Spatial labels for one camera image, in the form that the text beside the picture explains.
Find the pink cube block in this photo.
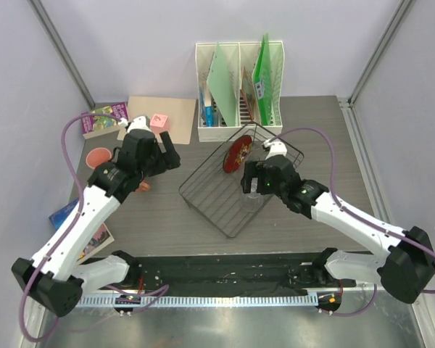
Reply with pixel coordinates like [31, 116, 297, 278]
[150, 114, 170, 135]

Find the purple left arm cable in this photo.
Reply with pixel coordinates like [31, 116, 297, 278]
[20, 113, 170, 342]

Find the illustrated book in organizer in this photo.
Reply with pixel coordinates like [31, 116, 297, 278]
[241, 67, 256, 121]

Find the blue Jane Eyre book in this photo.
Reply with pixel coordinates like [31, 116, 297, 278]
[49, 198, 115, 264]

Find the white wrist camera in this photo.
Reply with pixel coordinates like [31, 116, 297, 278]
[262, 139, 287, 160]
[117, 115, 151, 140]

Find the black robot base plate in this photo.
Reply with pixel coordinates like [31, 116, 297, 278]
[113, 252, 357, 297]

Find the light green folder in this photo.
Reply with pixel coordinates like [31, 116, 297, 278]
[207, 43, 239, 127]

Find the white file organizer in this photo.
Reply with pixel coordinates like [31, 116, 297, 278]
[195, 40, 285, 142]

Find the blue booklet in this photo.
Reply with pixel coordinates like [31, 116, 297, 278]
[199, 81, 218, 127]

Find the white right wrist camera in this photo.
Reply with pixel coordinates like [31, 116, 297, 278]
[262, 139, 287, 160]

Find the white slotted cable duct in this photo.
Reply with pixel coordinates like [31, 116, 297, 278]
[77, 292, 318, 308]

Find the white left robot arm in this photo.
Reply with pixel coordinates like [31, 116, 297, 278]
[12, 129, 181, 318]

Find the black wire dish rack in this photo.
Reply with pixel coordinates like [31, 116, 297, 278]
[178, 123, 305, 240]

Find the pink plastic tumbler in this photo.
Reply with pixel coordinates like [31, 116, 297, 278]
[86, 147, 112, 169]

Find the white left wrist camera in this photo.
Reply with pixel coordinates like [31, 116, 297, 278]
[117, 115, 151, 140]

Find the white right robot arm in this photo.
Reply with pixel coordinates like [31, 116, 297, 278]
[241, 155, 435, 304]

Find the purple paperback book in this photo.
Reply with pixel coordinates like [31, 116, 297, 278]
[81, 102, 128, 139]

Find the bright green mesh folder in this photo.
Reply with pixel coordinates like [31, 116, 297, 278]
[252, 33, 273, 125]

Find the red floral lacquer plate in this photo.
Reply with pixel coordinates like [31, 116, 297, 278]
[223, 135, 253, 173]

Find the brown cardboard sheet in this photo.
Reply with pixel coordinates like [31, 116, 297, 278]
[128, 96, 196, 145]

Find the pink ceramic mug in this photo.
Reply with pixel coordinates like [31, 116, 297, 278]
[137, 181, 151, 192]

